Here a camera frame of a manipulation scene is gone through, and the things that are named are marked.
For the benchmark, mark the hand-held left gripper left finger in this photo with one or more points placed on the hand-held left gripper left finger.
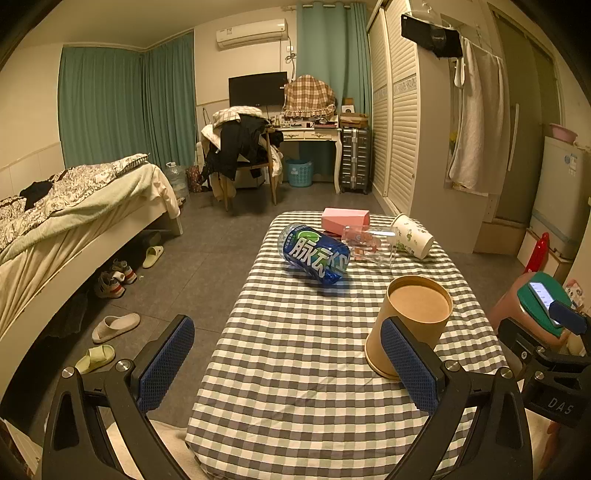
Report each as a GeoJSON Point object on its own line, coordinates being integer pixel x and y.
{"type": "Point", "coordinates": [168, 364]}

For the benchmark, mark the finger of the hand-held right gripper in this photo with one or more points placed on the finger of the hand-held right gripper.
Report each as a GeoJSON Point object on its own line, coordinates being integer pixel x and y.
{"type": "Point", "coordinates": [567, 318]}

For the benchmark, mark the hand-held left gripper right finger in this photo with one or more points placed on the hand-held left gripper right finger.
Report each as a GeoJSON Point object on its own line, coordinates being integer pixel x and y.
{"type": "Point", "coordinates": [411, 369]}

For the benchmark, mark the brown paper cup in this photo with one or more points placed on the brown paper cup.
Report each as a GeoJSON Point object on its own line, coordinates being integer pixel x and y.
{"type": "Point", "coordinates": [418, 300]}

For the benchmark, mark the white printed paper cup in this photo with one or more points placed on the white printed paper cup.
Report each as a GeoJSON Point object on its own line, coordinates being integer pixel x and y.
{"type": "Point", "coordinates": [413, 235]}

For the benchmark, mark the smartphone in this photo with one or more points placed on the smartphone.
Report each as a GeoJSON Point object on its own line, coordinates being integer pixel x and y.
{"type": "Point", "coordinates": [542, 293]}

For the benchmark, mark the pink stool with green seat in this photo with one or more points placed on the pink stool with green seat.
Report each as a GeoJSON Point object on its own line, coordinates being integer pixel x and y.
{"type": "Point", "coordinates": [508, 307]}

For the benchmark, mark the white slipper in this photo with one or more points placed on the white slipper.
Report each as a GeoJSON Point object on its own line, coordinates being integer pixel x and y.
{"type": "Point", "coordinates": [115, 326]}

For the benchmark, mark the red bottle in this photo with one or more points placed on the red bottle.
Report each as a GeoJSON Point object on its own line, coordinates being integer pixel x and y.
{"type": "Point", "coordinates": [538, 254]}

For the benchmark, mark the green slipper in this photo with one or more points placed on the green slipper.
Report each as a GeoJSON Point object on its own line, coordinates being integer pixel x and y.
{"type": "Point", "coordinates": [96, 359]}

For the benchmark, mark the white sneaker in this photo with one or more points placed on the white sneaker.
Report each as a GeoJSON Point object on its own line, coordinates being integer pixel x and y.
{"type": "Point", "coordinates": [108, 286]}
{"type": "Point", "coordinates": [125, 272]}

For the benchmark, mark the cream slipper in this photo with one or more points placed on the cream slipper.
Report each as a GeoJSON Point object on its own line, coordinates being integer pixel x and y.
{"type": "Point", "coordinates": [153, 256]}

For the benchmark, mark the checkered tablecloth table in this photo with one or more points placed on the checkered tablecloth table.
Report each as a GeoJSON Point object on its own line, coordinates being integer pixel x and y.
{"type": "Point", "coordinates": [295, 360]}

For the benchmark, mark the white small fridge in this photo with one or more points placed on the white small fridge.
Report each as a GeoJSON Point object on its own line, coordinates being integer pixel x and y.
{"type": "Point", "coordinates": [561, 194]}

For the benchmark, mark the white bed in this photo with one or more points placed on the white bed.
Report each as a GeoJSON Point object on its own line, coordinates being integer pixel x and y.
{"type": "Point", "coordinates": [55, 272]}

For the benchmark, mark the blue drink bottle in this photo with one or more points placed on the blue drink bottle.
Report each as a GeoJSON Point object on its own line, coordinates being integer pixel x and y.
{"type": "Point", "coordinates": [314, 254]}

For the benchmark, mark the pink box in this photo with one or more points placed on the pink box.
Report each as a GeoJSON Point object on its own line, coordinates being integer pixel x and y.
{"type": "Point", "coordinates": [344, 219]}

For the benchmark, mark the light green blanket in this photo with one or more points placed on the light green blanket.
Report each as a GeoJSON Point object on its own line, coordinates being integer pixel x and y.
{"type": "Point", "coordinates": [69, 214]}

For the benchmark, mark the clear water jug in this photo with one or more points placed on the clear water jug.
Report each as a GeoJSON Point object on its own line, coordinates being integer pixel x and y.
{"type": "Point", "coordinates": [176, 181]}

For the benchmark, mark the pink basin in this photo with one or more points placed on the pink basin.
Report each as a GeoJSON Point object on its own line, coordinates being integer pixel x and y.
{"type": "Point", "coordinates": [563, 133]}

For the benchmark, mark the dark red bag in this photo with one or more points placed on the dark red bag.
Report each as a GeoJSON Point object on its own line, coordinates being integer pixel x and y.
{"type": "Point", "coordinates": [195, 180]}

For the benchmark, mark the floral patterned quilt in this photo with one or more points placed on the floral patterned quilt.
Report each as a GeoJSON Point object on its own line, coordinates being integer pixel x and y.
{"type": "Point", "coordinates": [87, 177]}

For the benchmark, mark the frosted glass door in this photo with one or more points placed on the frosted glass door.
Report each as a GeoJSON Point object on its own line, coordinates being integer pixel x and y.
{"type": "Point", "coordinates": [526, 115]}

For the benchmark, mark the white hanging towel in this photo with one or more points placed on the white hanging towel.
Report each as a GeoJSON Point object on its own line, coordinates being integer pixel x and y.
{"type": "Point", "coordinates": [480, 124]}

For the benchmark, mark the black garment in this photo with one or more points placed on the black garment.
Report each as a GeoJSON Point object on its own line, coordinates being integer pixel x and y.
{"type": "Point", "coordinates": [39, 190]}

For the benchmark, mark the dark suitcase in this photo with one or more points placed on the dark suitcase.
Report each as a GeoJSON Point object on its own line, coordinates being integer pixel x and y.
{"type": "Point", "coordinates": [355, 159]}

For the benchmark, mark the wooden chair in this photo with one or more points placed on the wooden chair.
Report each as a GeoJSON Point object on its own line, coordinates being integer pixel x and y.
{"type": "Point", "coordinates": [272, 170]}

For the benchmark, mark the blue laundry basket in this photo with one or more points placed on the blue laundry basket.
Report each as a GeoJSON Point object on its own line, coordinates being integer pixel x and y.
{"type": "Point", "coordinates": [298, 173]}

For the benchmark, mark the chair piled with clothes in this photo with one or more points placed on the chair piled with clothes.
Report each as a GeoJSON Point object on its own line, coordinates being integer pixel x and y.
{"type": "Point", "coordinates": [235, 143]}

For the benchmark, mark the white louvred wardrobe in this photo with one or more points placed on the white louvred wardrobe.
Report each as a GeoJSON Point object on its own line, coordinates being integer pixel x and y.
{"type": "Point", "coordinates": [401, 120]}

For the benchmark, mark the white dressing desk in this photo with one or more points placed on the white dressing desk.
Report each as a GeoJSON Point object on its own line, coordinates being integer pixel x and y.
{"type": "Point", "coordinates": [314, 134]}

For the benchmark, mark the brown cardboard box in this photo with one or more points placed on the brown cardboard box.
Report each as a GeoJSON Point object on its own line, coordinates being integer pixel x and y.
{"type": "Point", "coordinates": [354, 121]}

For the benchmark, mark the wide green curtain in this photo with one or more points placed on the wide green curtain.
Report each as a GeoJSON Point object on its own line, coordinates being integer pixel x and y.
{"type": "Point", "coordinates": [115, 106]}

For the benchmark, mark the black monitor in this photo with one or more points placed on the black monitor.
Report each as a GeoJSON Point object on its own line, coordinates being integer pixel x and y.
{"type": "Point", "coordinates": [257, 90]}

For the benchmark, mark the plaid cloth cover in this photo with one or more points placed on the plaid cloth cover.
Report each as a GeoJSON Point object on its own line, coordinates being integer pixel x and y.
{"type": "Point", "coordinates": [308, 97]}

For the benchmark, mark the black hanging bag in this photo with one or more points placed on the black hanging bag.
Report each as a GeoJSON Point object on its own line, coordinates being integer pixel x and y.
{"type": "Point", "coordinates": [431, 32]}

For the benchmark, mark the narrow green curtain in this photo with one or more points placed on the narrow green curtain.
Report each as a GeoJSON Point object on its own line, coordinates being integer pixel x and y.
{"type": "Point", "coordinates": [332, 50]}

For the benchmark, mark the white air conditioner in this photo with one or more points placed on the white air conditioner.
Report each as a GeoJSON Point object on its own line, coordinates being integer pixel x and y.
{"type": "Point", "coordinates": [251, 33]}

